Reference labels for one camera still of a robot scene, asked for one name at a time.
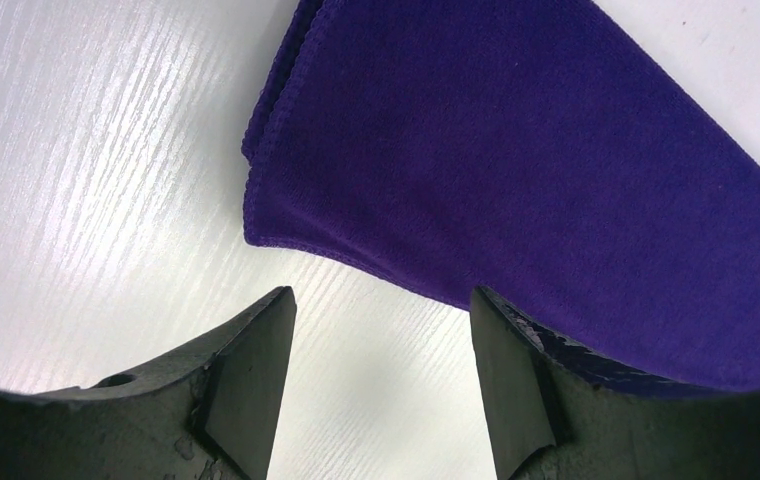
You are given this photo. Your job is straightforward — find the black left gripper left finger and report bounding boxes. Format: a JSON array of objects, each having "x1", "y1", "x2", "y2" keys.
[{"x1": 0, "y1": 286, "x2": 297, "y2": 479}]

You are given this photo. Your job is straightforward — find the purple towel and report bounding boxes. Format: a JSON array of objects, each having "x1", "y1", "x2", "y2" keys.
[{"x1": 242, "y1": 1, "x2": 760, "y2": 395}]

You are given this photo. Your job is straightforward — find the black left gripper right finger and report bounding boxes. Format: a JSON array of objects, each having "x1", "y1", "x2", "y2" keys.
[{"x1": 470, "y1": 287, "x2": 760, "y2": 479}]

